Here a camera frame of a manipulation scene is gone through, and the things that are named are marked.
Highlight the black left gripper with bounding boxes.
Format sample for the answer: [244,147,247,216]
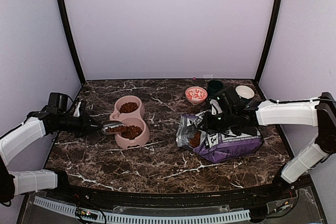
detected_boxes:
[58,111,102,138]

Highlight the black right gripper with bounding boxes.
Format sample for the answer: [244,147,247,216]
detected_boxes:
[198,109,237,133]

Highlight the silver metal scoop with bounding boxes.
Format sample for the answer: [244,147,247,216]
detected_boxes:
[101,121,126,135]

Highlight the purple pet food bag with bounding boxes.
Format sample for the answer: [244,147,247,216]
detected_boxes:
[176,110,264,164]

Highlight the pink double pet bowl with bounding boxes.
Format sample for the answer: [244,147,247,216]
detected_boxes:
[110,95,150,149]

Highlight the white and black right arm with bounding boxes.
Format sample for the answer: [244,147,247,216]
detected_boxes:
[199,87,335,200]

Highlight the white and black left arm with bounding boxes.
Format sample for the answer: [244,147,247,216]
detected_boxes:
[1,92,102,206]

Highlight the brown pet food kibble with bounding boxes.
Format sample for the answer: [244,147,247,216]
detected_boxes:
[119,102,142,140]

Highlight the blue and white bowl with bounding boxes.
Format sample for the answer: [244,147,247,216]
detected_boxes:
[235,85,255,104]

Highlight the dark green mug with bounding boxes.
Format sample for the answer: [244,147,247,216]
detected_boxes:
[207,80,224,97]

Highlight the red patterned white bowl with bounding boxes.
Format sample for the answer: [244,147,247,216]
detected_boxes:
[185,87,208,104]

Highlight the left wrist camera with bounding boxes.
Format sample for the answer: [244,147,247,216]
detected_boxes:
[72,100,87,117]

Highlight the white slotted cable duct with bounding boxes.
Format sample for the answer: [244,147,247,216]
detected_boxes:
[33,196,250,223]

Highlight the black front table rail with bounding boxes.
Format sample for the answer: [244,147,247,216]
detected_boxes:
[45,184,298,209]

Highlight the black left frame post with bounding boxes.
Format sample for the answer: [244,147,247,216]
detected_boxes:
[57,0,86,85]

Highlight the black frame post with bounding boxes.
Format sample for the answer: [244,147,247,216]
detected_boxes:
[57,0,86,85]
[254,0,281,84]

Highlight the black right frame post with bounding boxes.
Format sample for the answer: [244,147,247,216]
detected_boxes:
[254,0,281,84]

